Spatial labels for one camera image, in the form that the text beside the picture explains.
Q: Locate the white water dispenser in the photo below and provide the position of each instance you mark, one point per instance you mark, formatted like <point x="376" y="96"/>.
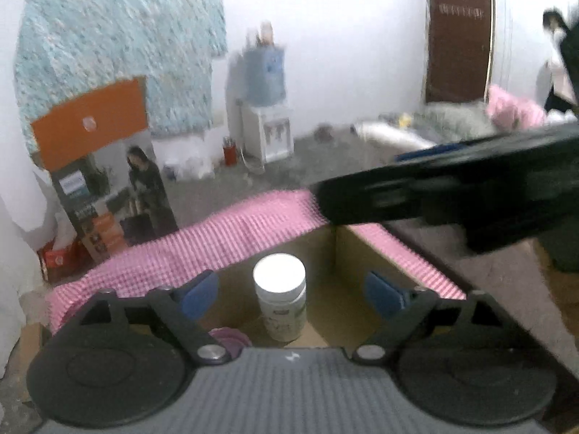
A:
<point x="267" y="135"/>

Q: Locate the dark hanging clothes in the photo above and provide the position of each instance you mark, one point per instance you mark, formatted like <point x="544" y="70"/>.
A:
<point x="563" y="54"/>

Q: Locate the brown door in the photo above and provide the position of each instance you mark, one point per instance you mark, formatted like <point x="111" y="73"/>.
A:
<point x="459" y="31"/>

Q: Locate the blue water jug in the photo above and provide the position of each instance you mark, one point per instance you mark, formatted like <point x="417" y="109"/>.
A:
<point x="264" y="77"/>

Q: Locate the red carton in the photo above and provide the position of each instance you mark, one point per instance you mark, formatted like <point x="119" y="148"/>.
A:
<point x="63" y="260"/>

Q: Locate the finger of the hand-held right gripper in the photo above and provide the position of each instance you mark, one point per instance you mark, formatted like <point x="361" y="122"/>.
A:
<point x="362" y="199"/>
<point x="425" y="153"/>

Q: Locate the white cloth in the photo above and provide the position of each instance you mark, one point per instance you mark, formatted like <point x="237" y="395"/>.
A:
<point x="18" y="280"/>

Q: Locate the white pill bottle green label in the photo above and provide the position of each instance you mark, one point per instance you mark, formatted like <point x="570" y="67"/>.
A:
<point x="280" y="303"/>

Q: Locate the brown cardboard box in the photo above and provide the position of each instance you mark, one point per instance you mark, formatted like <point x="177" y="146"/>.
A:
<point x="334" y="280"/>

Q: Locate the pink cloth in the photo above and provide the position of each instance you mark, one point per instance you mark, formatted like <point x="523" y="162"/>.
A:
<point x="511" y="110"/>

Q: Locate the grey blanket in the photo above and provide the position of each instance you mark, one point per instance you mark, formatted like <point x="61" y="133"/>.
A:
<point x="452" y="122"/>

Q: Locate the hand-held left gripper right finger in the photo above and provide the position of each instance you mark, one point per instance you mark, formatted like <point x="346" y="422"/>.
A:
<point x="382" y="296"/>

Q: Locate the white plastic bags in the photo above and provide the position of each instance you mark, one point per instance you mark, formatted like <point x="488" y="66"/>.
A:
<point x="190" y="169"/>

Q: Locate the orange printed appliance box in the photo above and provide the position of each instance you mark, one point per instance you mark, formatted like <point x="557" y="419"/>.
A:
<point x="90" y="117"/>

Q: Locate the red white checkered tablecloth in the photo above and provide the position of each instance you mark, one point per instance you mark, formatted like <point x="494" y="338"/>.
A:
<point x="181" y="253"/>

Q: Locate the purple plastic lid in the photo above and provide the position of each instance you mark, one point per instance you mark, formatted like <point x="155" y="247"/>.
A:
<point x="230" y="339"/>

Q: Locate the blue floral hanging cloth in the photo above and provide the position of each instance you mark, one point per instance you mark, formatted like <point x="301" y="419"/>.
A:
<point x="113" y="27"/>

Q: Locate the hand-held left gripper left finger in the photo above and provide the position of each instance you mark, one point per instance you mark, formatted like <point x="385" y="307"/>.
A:
<point x="199" y="296"/>

